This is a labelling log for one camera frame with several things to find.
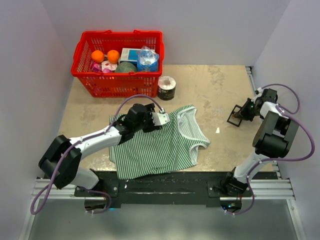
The left orange fruit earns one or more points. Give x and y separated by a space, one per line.
97 56

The small black square frame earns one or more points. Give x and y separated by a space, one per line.
234 121

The blue wrapped tissue pack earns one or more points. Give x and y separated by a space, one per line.
147 60

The black wrapped toilet roll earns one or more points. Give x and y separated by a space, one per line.
166 88

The green white striped garment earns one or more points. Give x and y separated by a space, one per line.
172 148

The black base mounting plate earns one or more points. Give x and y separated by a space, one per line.
176 188

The orange fruit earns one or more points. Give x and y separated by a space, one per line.
97 56
113 56

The right orange fruit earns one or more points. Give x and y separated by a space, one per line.
113 56

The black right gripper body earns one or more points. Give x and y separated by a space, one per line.
249 110

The pink white snack packet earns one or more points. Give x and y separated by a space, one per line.
104 67

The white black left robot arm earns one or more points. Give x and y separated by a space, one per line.
61 161

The white blue carton box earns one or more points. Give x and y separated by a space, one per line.
129 55

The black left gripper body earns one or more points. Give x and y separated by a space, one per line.
148 125

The green melon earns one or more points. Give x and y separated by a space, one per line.
126 67

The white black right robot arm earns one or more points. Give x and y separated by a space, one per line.
273 139

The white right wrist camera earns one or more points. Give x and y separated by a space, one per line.
258 94

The red plastic shopping basket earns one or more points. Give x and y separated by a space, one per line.
117 85

